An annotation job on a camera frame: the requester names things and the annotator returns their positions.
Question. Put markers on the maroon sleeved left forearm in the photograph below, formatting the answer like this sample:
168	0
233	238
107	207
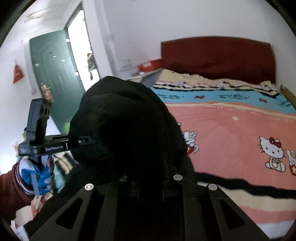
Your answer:
15	194

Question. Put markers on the Hello Kitty striped blanket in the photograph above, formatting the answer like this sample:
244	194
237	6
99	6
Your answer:
241	140

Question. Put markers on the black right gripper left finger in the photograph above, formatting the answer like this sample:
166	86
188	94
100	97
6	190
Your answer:
88	215

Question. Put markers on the black large garment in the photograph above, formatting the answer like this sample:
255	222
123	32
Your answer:
123	130

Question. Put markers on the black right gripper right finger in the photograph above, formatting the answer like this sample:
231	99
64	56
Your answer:
208	213

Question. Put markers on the red box on shelf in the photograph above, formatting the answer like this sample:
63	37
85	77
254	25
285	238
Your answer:
150	66

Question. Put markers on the red wall decoration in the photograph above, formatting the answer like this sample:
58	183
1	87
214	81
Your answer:
18	74

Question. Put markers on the beige patterned pillow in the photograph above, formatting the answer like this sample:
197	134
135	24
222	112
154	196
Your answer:
174	81

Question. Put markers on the blue white gloved left hand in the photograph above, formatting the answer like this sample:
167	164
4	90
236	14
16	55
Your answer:
36	180

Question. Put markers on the green plastic chair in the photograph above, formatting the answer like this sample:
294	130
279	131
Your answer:
67	128

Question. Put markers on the dark green door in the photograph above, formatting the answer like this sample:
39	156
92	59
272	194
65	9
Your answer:
54	69

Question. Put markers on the dark red headboard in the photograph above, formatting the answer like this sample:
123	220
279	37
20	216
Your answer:
219	57

